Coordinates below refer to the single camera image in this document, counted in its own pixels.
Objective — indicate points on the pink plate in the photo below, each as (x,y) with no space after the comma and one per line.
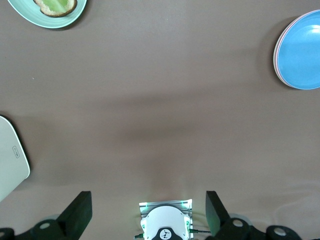
(276,58)

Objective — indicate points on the toasted bread slice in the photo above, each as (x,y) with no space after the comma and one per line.
(50,11)

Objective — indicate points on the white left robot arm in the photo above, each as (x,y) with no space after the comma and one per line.
(165,220)

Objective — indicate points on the blue plate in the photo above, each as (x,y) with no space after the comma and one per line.
(300,50)

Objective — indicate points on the brown table cover cloth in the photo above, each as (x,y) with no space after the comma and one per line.
(150,75)

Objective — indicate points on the beige toaster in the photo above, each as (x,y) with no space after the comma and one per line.
(10,155)

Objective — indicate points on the green plate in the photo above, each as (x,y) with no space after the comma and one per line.
(37,21)

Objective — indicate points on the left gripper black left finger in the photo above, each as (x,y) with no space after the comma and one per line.
(75,215)

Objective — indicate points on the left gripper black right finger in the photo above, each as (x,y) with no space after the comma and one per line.
(216,215)

